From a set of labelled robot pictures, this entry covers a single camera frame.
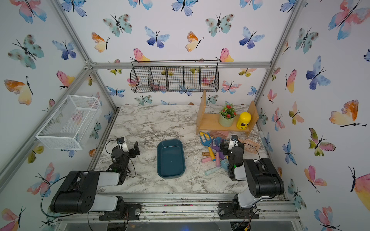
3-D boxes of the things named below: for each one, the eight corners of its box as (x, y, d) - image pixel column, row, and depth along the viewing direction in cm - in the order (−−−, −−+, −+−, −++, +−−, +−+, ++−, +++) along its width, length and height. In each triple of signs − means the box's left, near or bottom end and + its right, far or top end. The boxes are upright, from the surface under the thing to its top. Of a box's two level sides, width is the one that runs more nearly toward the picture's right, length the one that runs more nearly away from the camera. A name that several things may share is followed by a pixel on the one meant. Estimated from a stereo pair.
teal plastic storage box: (154, 178, 87) (152, 175, 82) (160, 143, 102) (158, 139, 97) (184, 178, 87) (184, 175, 82) (185, 143, 102) (185, 139, 97)
